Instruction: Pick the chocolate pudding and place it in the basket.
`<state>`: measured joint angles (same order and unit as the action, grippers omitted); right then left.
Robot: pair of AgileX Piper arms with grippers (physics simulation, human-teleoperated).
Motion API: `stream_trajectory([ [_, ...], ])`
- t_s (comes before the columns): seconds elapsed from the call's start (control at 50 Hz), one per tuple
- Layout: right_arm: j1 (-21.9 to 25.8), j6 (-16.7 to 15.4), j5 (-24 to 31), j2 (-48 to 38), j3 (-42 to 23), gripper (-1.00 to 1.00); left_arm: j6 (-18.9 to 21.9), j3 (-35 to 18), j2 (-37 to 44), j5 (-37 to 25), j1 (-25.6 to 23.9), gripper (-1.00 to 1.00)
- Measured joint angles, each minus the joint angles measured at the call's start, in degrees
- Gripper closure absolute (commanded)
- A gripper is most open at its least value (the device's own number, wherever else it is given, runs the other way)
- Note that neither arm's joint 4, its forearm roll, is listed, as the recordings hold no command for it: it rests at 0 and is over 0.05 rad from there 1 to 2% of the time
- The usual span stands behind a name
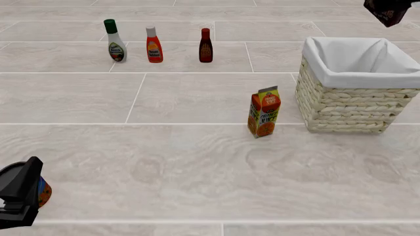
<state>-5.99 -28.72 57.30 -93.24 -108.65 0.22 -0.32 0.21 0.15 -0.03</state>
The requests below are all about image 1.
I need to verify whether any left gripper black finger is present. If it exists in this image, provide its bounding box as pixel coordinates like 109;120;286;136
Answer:
0;156;44;199

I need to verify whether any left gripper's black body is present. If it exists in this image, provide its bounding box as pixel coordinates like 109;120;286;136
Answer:
0;195;41;227

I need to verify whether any white cloth basket liner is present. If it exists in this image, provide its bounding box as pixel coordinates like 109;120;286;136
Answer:
302;36;420;90

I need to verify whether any pale woven wicker basket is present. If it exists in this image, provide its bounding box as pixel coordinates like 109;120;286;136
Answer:
294;55;420;134

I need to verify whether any dark brown pudding box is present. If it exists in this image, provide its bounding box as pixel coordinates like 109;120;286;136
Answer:
363;0;415;28

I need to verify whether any printed blue and orange tin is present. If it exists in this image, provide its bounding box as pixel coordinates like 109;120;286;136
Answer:
0;161;53;208

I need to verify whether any white dressing bottle green cap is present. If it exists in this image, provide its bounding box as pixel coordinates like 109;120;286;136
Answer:
103;18;128;63

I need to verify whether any red ketchup bottle grey cap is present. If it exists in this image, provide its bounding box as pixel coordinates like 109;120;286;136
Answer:
145;26;164;64

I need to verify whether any dark brown sauce bottle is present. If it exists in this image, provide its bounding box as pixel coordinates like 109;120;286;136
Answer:
198;28;214;63

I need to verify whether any orange juice carton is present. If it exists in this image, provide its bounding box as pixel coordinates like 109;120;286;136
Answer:
247;85;282;139

